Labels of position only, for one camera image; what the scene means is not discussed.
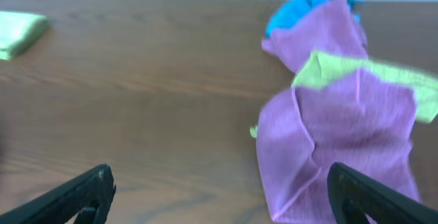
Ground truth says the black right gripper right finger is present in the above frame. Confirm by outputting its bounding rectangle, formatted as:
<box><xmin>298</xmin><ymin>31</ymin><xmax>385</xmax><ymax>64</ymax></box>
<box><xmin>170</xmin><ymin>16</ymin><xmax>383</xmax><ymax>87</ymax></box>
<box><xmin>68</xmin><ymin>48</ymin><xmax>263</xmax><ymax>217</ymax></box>
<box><xmin>327</xmin><ymin>162</ymin><xmax>437</xmax><ymax>224</ymax></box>

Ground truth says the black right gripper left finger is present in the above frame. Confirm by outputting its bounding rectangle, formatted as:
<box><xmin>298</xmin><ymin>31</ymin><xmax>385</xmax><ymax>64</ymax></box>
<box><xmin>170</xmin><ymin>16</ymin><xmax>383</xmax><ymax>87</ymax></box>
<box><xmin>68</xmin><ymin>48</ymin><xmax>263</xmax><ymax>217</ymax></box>
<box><xmin>1</xmin><ymin>164</ymin><xmax>116</xmax><ymax>224</ymax></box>

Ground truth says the upper purple cloth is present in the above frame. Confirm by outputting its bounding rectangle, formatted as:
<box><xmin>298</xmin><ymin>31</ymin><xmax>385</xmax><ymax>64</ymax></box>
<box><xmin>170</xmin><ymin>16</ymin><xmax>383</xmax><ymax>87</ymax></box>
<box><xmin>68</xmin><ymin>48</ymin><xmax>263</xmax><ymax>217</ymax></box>
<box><xmin>261</xmin><ymin>0</ymin><xmax>368</xmax><ymax>73</ymax></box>

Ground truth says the light green cloth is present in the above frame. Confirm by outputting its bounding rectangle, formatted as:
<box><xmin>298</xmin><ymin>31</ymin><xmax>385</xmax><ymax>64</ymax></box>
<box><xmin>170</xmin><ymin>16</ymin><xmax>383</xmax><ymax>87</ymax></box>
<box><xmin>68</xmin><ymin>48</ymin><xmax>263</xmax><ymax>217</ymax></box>
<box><xmin>1</xmin><ymin>11</ymin><xmax>49</xmax><ymax>61</ymax></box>

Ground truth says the lower purple cloth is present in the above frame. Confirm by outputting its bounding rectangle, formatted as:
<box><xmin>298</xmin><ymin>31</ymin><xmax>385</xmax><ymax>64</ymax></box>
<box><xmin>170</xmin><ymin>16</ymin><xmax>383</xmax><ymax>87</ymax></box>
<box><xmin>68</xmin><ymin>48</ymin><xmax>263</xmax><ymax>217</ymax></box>
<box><xmin>256</xmin><ymin>69</ymin><xmax>420</xmax><ymax>223</ymax></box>

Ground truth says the purple cloth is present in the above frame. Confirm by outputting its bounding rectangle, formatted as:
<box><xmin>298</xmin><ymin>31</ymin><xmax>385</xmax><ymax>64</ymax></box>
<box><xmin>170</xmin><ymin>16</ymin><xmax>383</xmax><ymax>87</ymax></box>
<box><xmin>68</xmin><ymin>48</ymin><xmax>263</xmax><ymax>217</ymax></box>
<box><xmin>261</xmin><ymin>0</ymin><xmax>368</xmax><ymax>73</ymax></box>
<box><xmin>256</xmin><ymin>69</ymin><xmax>420</xmax><ymax>223</ymax></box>

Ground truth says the blue cloth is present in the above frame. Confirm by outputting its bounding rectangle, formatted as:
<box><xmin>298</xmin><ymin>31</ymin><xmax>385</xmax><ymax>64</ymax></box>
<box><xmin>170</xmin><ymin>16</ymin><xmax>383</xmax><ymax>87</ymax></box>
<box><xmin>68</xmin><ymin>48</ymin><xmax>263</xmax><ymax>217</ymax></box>
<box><xmin>265</xmin><ymin>0</ymin><xmax>363</xmax><ymax>40</ymax></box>

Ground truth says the olive green cloth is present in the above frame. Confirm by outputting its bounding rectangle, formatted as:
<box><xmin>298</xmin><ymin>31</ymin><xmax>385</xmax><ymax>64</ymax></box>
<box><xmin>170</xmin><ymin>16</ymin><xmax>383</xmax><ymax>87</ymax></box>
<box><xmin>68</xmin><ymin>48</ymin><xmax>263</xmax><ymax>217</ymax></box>
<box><xmin>271</xmin><ymin>51</ymin><xmax>437</xmax><ymax>144</ymax></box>

